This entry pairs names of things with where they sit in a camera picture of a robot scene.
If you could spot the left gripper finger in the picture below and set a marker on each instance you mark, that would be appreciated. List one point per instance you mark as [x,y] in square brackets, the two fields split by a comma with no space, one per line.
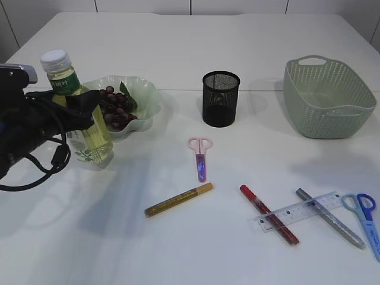
[83,104]
[64,119]

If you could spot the clear plastic ruler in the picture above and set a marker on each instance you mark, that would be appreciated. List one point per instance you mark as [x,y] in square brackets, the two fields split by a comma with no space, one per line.
[295,213]

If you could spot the light green wavy plate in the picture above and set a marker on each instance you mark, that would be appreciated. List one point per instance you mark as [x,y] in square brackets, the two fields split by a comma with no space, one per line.
[142,91]

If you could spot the dark red grape bunch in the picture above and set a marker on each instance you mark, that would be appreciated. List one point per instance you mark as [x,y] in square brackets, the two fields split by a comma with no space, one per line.
[117,108]

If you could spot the silver glitter marker pen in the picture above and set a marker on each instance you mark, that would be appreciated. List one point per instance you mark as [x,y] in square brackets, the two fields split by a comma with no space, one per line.
[332,220]

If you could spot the black mesh pen holder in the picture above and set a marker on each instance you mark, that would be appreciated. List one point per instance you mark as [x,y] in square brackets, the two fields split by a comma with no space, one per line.
[219,98]

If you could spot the gold glitter marker pen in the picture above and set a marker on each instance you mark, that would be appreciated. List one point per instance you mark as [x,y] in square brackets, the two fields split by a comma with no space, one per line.
[178,199]

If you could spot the green woven plastic basket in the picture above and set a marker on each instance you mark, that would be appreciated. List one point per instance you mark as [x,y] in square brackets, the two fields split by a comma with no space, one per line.
[326,101]

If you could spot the blue scissors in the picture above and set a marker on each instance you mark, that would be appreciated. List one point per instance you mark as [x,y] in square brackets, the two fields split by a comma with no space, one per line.
[363,205]

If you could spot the red marker pen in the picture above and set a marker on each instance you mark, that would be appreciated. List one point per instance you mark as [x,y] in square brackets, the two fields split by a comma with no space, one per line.
[267,212]

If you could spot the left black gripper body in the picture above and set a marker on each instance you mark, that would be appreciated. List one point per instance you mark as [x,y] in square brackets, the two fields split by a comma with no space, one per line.
[26,123]

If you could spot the small pink scissors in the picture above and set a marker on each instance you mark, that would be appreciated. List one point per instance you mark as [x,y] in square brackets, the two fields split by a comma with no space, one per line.
[200,145]

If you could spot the jasmine tea bottle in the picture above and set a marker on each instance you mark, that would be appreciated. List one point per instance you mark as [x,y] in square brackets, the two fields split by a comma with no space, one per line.
[92,145]

